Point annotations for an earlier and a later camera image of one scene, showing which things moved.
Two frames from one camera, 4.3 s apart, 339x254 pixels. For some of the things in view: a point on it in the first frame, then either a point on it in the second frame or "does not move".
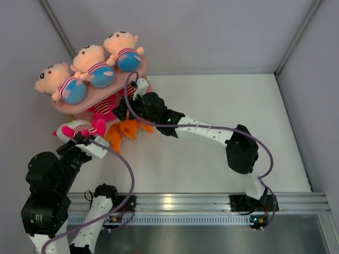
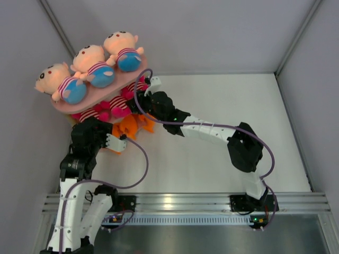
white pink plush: [104, 110] does not move
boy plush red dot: [126, 55] does not move
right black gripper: [122, 111] -> [141, 99]
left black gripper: [69, 146] -> [103, 128]
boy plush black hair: [56, 79] does not move
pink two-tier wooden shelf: [95, 96] does not move
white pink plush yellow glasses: [67, 130] -> [101, 110]
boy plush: [89, 61] does not move
